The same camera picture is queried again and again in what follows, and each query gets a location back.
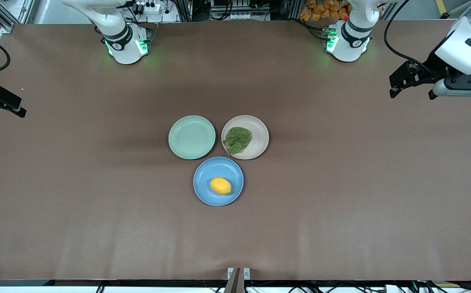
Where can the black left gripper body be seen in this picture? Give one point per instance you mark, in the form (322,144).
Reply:
(434,67)

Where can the green lettuce leaf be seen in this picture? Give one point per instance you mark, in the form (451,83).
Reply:
(238,137)

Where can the yellow lemon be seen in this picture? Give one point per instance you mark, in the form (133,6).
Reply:
(220,186)

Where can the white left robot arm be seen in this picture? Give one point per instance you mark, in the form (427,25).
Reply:
(351,44)

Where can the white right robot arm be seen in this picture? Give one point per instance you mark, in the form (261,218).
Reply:
(125,44)

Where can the grey slanted bar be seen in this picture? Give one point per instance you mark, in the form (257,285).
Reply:
(457,9)

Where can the bag of oranges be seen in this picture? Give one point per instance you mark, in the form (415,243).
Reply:
(320,10)

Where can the beige plate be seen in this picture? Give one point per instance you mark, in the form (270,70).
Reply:
(258,134)

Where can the white power strip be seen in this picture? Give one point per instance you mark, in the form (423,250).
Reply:
(150,7)

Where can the electronics rack unit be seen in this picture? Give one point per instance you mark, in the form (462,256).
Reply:
(235,10)

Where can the green plate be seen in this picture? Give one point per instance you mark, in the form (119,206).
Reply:
(192,137)

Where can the blue plate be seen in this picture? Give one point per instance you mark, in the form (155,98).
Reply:
(211,171)

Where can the small white bracket plate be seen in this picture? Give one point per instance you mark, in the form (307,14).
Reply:
(230,273)
(246,273)

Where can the brown stand post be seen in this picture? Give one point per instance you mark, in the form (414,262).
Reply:
(234,283)

